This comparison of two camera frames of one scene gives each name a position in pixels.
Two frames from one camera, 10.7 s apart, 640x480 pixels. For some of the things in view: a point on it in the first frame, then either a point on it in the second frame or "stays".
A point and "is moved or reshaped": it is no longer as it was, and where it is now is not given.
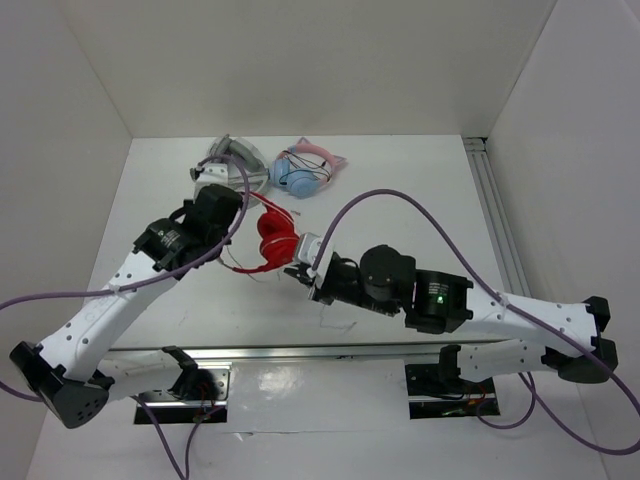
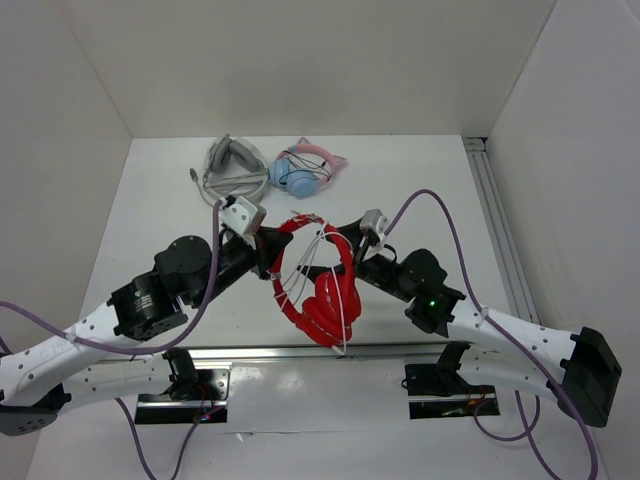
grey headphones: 248,171 stays
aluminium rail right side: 496,216 stays
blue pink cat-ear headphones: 304,168 stays
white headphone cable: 241,266 is moved or reshaped
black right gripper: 319,292 -> 354,233
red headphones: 279,242 -> 329,318
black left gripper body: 189,203 -> 234,258
